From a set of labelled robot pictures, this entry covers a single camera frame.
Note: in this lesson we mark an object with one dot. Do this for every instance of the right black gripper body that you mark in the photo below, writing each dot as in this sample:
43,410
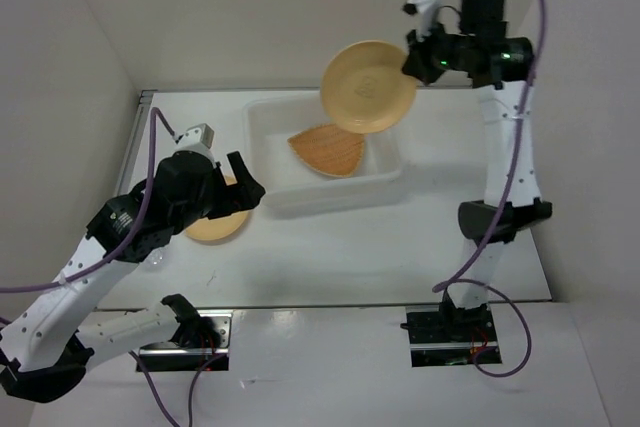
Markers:
446,48

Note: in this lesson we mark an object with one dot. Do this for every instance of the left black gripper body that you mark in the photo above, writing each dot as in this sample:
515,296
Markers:
216,189

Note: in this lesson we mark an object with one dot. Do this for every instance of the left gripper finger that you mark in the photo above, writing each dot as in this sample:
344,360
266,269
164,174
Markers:
247,193
228,205

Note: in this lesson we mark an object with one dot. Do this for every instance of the tan round plate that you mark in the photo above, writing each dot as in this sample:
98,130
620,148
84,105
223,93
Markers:
217,230
363,89

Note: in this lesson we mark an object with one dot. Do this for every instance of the woven bamboo triangular basket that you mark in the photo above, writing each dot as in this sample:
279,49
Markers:
329,150

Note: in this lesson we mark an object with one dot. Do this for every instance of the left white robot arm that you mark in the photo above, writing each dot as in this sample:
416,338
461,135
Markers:
47,351

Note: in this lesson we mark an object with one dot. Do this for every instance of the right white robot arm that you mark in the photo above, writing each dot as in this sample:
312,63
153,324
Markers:
499,68

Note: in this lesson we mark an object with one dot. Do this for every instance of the clear plastic bin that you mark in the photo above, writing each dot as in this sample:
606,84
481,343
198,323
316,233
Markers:
294,189

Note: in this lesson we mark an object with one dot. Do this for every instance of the clear glass cup front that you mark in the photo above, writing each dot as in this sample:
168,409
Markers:
155,257

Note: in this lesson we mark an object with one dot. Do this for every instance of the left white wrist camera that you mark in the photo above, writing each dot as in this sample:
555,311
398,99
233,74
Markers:
197,139

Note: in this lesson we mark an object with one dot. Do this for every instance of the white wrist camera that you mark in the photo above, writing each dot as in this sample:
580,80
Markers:
426,11
197,139

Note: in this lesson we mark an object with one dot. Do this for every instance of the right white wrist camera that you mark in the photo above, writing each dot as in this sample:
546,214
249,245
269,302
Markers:
426,11

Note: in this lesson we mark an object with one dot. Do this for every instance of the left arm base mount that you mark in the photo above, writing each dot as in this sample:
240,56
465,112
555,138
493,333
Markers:
210,349

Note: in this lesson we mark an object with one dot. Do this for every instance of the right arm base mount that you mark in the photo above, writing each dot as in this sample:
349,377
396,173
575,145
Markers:
436,341

